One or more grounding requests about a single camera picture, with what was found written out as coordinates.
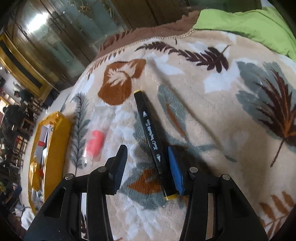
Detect green cloth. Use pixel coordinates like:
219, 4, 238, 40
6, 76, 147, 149
193, 7, 295, 61

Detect wooden glass door cabinet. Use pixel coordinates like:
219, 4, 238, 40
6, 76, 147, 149
1, 1, 194, 99

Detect red item in clear bag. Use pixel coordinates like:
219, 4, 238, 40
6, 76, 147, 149
83, 107, 110, 167

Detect leaf patterned beige blanket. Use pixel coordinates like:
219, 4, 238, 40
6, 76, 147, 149
60, 10, 296, 241

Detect yellow capped black marker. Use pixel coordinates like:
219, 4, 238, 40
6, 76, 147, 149
133, 90, 178, 201

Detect yellow taped cardboard box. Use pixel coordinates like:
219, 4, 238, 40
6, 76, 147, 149
28, 111, 72, 215

